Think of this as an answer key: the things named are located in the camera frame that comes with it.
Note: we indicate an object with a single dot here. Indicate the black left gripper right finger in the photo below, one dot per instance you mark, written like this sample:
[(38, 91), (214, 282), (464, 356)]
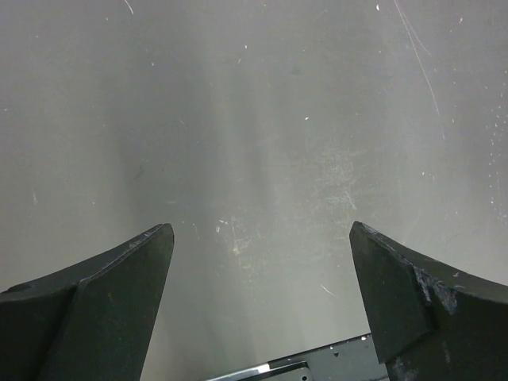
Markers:
[(428, 320)]

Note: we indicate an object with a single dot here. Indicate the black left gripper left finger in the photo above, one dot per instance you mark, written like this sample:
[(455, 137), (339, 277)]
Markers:
[(90, 321)]

